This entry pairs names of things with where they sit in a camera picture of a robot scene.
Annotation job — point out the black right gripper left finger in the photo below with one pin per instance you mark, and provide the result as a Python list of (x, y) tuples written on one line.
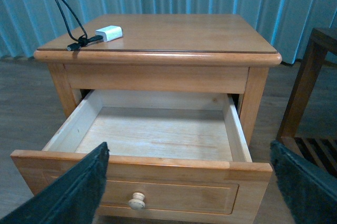
[(72, 198)]

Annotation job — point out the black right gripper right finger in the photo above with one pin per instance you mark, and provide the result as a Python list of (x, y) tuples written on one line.
[(308, 191)]

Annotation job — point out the wooden drawer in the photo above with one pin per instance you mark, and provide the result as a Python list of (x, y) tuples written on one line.
[(173, 156)]

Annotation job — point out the white charger adapter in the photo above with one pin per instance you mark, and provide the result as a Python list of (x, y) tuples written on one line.
[(110, 33)]

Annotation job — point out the dark wooden side table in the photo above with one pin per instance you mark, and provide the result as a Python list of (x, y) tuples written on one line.
[(319, 151)]

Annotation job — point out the wooden nightstand cabinet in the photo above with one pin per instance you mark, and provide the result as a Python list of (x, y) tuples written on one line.
[(207, 53)]

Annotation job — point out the light blue curtain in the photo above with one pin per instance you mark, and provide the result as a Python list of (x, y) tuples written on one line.
[(285, 24)]

